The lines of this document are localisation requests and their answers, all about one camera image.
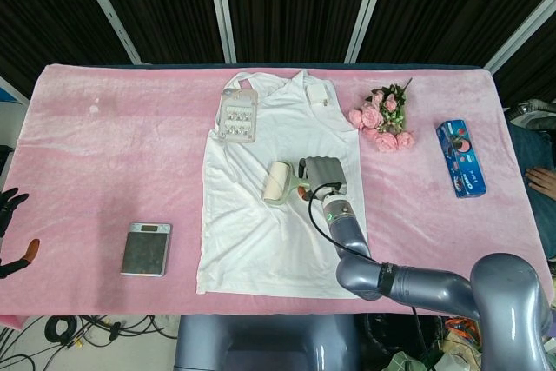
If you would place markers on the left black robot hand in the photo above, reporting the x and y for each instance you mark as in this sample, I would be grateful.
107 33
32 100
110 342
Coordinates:
8 210

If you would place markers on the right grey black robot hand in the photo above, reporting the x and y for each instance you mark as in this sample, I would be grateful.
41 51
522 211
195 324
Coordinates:
323 173

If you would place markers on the green lint roller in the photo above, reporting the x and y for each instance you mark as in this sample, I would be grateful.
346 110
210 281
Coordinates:
276 182

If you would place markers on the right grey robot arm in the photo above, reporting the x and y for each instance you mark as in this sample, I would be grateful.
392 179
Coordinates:
434 284

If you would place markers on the bystander bare hand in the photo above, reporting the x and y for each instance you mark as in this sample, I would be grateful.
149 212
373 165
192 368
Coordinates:
543 180

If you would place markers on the pink rose bouquet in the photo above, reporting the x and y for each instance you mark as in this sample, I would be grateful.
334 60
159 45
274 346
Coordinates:
386 127

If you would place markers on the white tank top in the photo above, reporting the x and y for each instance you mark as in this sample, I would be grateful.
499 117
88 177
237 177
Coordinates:
260 240

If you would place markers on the hair clip card pack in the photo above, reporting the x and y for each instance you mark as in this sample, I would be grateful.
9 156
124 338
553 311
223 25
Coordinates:
238 117

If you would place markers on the pink fleece blanket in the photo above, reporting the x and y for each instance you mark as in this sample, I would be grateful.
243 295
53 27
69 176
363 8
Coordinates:
108 149

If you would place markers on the blue cookie box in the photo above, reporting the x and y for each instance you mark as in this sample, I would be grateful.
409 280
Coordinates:
462 158

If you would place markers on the silver digital scale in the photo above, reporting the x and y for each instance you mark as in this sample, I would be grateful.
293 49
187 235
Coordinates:
144 251

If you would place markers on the grey robot torso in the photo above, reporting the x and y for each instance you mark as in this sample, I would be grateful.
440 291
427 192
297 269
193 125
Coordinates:
260 345

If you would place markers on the bystander blue jeans leg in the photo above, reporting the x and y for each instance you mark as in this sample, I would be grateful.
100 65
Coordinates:
527 149

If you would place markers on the white frame post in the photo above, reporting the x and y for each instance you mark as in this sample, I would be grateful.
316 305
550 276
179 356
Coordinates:
369 8
521 23
108 10
221 8

